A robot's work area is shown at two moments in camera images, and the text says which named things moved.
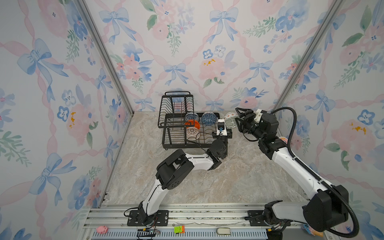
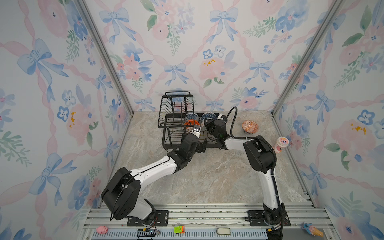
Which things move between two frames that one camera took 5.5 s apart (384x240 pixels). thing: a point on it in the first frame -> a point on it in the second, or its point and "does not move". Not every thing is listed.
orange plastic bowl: [192, 122] does not move
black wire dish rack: [182, 128] does not move
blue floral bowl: [192, 116] does not move
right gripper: [249, 114] -> [210, 123]
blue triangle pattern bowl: [208, 118] does not move
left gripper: [228, 136] -> [201, 146]
